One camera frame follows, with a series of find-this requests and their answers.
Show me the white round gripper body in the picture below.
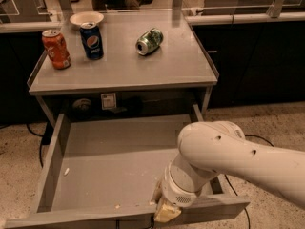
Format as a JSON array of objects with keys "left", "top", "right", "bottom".
[{"left": 161, "top": 162, "right": 201, "bottom": 207}]

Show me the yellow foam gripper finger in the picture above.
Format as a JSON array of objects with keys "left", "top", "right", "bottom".
[
  {"left": 150, "top": 180, "right": 162, "bottom": 205},
  {"left": 153, "top": 197, "right": 181, "bottom": 223}
]

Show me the grey top drawer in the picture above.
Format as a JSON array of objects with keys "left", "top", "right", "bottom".
[{"left": 3, "top": 104, "right": 251, "bottom": 229}]

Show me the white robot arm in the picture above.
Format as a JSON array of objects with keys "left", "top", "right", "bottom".
[{"left": 152, "top": 121, "right": 305, "bottom": 223}]

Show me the grey metal cabinet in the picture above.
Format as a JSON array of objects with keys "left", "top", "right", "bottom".
[{"left": 28, "top": 10, "right": 217, "bottom": 112}]

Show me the green crushed soda can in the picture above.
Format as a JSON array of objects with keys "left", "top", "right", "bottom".
[{"left": 135, "top": 28, "right": 163, "bottom": 56}]

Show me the blue pepsi can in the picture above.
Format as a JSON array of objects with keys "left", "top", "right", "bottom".
[{"left": 80, "top": 22, "right": 104, "bottom": 60}]

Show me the orange soda can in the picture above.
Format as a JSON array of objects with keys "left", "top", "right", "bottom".
[{"left": 42, "top": 30, "right": 71, "bottom": 70}]

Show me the white bowl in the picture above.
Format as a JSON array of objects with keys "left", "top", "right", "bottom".
[{"left": 70, "top": 11, "right": 104, "bottom": 27}]

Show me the black floor cable right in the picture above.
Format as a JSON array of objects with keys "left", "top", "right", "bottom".
[{"left": 223, "top": 134, "right": 275, "bottom": 229}]

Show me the black floor cable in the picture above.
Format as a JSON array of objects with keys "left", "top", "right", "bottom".
[
  {"left": 223, "top": 134, "right": 275, "bottom": 229},
  {"left": 25, "top": 123, "right": 46, "bottom": 169}
]

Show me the black floor cable left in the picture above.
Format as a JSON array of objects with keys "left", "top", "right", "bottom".
[{"left": 25, "top": 123, "right": 46, "bottom": 169}]

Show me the white horizontal rail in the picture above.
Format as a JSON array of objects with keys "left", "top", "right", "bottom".
[{"left": 185, "top": 12, "right": 305, "bottom": 26}]

